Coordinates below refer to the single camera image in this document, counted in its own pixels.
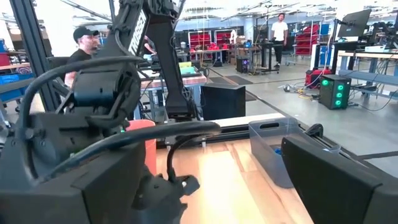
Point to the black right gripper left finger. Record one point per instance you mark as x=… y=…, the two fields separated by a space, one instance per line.
x=93 y=205

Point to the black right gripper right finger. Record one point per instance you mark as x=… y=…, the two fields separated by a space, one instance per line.
x=335 y=193

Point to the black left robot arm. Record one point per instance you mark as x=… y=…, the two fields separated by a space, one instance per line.
x=168 y=62

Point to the orange plastic bin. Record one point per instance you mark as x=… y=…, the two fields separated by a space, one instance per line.
x=150 y=155

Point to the grey translucent plastic bin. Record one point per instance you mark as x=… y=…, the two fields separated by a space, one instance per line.
x=264 y=149

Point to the black computer green lights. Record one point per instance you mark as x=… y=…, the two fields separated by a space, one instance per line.
x=329 y=99

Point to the black box cabinet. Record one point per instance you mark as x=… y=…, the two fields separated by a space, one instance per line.
x=222 y=102

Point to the red toolbox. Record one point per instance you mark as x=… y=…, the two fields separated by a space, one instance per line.
x=314 y=77

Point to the wooden work table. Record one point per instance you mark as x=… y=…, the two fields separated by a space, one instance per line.
x=192 y=79

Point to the teal yellow box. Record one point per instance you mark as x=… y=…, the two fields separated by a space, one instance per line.
x=187 y=68

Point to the black floor mat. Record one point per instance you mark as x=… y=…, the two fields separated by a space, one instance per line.
x=236 y=80

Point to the blue storage bin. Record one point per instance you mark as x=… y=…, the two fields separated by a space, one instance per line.
x=12 y=81

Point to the person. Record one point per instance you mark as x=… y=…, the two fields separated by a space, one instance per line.
x=81 y=53
x=280 y=31

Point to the red bin rack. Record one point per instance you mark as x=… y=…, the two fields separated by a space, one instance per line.
x=308 y=39

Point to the black computer purple light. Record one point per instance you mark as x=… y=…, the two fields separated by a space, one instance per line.
x=242 y=65

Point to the red storage shelf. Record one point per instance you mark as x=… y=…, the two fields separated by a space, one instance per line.
x=200 y=40
x=223 y=39

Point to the black monitor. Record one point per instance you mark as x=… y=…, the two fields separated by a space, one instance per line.
x=354 y=23

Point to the black frame clamp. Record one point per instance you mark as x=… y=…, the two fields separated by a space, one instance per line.
x=315 y=129

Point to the blue frame workbench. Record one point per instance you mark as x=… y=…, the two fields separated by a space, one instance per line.
x=367 y=76

